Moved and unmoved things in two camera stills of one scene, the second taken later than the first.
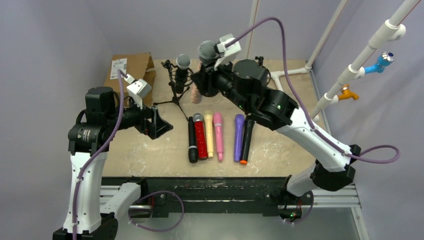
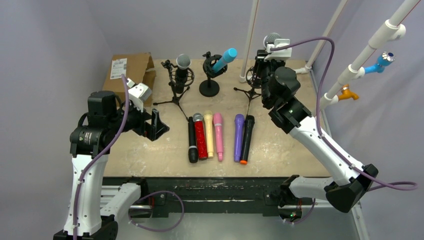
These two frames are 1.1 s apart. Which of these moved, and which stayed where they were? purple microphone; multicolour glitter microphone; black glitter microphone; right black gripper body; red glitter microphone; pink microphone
Moved: right black gripper body; multicolour glitter microphone
Stayed: purple microphone; red glitter microphone; black glitter microphone; pink microphone
